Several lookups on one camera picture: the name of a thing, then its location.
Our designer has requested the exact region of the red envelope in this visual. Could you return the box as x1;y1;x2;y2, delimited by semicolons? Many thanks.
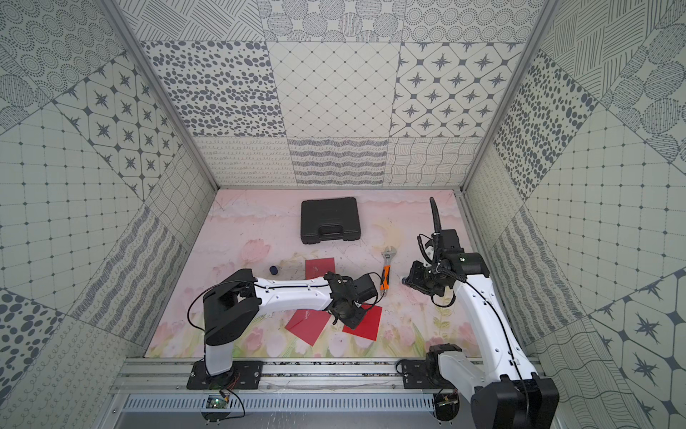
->
305;257;336;280
285;309;330;346
342;304;382;341

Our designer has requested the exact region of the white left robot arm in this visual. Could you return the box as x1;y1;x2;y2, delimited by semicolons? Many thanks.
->
190;269;382;377

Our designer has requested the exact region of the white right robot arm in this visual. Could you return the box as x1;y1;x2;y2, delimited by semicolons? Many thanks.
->
403;225;560;428

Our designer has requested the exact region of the silver adjustable wrench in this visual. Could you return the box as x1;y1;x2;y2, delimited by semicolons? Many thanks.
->
381;247;397;292

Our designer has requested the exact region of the black plastic tool case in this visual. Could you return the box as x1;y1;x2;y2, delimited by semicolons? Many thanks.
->
300;197;362;245

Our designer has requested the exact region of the right round circuit board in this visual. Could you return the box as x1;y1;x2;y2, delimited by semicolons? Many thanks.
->
433;393;460;422

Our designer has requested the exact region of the left green circuit board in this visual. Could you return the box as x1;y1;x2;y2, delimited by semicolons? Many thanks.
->
201;397;230;424

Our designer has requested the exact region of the black corrugated cable conduit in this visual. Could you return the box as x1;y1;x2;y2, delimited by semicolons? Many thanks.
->
428;196;443;237

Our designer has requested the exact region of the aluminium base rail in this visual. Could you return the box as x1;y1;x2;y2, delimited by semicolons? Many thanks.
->
111;357;483;393

